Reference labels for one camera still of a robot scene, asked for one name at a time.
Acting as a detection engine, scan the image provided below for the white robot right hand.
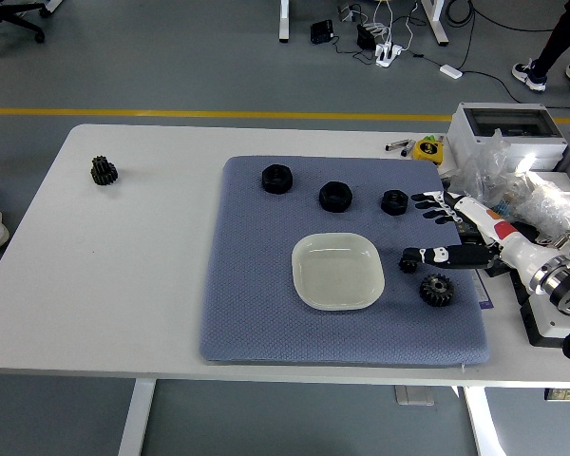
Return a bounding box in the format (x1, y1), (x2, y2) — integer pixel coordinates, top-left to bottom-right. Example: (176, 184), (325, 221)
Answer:
(401, 189), (560, 292)

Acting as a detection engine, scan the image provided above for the large black gear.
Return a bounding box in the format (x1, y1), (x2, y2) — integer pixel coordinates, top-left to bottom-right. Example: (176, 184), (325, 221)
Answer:
(419, 274), (455, 308)

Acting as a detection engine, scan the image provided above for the white push-button control box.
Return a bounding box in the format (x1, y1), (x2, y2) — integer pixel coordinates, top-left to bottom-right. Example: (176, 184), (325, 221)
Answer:
(517, 273), (570, 348)

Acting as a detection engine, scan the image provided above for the small black hex nut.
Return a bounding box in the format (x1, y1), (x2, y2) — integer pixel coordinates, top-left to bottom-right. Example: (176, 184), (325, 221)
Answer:
(380, 189), (410, 217)

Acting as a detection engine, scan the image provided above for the medium black hex nut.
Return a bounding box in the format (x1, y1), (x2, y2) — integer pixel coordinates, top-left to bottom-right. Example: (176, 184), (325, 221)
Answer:
(318, 180), (353, 214)

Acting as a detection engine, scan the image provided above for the large black hex nut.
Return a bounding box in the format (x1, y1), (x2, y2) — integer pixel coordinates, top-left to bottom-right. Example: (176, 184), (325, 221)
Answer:
(259, 163), (295, 195)

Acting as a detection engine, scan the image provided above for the black power adapter box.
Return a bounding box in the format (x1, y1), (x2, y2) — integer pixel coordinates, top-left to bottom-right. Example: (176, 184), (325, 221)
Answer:
(310, 19), (335, 45)

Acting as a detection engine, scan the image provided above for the clear plastic bag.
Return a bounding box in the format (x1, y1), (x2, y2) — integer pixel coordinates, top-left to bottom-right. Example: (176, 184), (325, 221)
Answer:
(448, 128), (528, 215)

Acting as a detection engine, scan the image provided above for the white carton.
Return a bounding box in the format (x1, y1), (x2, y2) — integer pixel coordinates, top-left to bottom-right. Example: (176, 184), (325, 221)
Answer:
(539, 170), (570, 196)

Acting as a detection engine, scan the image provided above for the yellow tape measure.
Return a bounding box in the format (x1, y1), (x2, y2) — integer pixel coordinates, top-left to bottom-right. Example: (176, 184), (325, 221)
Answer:
(411, 136), (445, 166)

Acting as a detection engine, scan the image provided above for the white square shallow dish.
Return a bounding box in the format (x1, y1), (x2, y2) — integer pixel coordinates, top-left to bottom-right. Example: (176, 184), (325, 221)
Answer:
(291, 232), (387, 313)

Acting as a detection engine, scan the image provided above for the grey under-table control panel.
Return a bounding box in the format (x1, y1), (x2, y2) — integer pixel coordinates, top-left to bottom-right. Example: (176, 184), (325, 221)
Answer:
(393, 385), (435, 407)

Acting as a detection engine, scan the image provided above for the white table leg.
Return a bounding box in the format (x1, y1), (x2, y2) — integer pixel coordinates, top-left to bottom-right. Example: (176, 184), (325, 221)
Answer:
(458, 385), (504, 456)
(117, 378), (157, 456)

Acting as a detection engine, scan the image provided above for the white power strip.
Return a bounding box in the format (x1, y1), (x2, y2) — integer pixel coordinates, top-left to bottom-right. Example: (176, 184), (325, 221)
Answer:
(374, 42), (404, 67)

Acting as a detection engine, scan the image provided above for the white background desk leg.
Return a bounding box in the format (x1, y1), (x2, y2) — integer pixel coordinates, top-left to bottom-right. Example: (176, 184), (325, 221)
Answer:
(420, 0), (450, 48)
(278, 0), (294, 44)

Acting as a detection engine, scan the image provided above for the black charger block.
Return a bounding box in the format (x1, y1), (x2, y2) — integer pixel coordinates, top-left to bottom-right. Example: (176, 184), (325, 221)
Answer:
(355, 23), (377, 50)

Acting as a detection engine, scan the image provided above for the blue-grey textured mat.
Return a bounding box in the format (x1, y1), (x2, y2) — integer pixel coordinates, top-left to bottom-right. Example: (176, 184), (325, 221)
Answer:
(199, 155), (491, 367)

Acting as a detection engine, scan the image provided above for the black double-step gear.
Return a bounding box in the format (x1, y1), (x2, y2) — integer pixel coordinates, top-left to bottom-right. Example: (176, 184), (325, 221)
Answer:
(90, 156), (120, 187)

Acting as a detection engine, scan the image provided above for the black office chair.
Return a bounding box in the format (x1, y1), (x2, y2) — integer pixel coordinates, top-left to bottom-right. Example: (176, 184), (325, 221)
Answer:
(0, 0), (48, 58)

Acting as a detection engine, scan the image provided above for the grey electrical enclosure box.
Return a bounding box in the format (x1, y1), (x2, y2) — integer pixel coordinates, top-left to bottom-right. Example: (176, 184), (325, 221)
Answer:
(445, 103), (570, 172)

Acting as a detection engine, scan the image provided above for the black floor cable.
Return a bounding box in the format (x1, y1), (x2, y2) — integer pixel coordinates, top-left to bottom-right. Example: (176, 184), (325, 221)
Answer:
(410, 52), (523, 105)

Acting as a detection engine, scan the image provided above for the white charging cable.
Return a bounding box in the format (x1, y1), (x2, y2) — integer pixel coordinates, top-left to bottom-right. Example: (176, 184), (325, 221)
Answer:
(372, 0), (415, 51)

